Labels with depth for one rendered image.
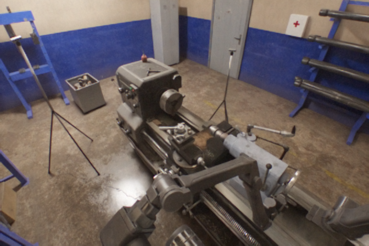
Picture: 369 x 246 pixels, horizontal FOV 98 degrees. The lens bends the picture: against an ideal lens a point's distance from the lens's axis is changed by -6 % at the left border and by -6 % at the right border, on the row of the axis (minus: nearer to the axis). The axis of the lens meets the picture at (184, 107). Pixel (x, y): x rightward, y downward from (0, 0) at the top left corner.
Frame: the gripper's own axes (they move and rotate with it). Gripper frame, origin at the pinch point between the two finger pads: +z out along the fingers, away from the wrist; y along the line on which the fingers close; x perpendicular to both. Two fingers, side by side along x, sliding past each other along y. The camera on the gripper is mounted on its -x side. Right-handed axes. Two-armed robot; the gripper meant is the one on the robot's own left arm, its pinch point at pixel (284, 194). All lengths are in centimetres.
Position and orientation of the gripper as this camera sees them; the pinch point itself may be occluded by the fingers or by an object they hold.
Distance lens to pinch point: 130.6
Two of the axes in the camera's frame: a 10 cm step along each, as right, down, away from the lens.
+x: 0.0, 8.1, 5.8
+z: 7.6, -3.8, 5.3
